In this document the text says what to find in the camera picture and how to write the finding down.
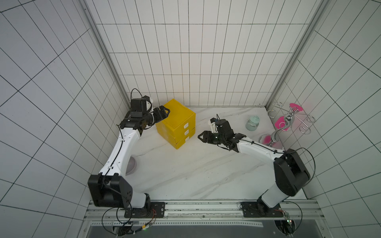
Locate yellow plastic drawer cabinet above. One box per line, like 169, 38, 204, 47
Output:
156, 99, 196, 149

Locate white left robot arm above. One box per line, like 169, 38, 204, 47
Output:
88, 96, 170, 209

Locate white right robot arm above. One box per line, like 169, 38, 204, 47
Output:
197, 131, 312, 211

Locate pale green jar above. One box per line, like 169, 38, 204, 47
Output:
246, 116, 260, 131

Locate lavender bowl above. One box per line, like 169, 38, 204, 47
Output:
126, 157, 137, 176

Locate pink metal cup rack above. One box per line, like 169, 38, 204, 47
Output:
259, 101, 316, 150

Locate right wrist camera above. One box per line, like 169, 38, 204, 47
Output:
209, 118, 233, 134

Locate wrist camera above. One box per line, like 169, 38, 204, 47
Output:
131, 96, 152, 114
209, 118, 233, 134

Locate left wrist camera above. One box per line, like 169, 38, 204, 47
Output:
131, 96, 152, 114

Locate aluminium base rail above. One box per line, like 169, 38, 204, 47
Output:
84, 200, 325, 227

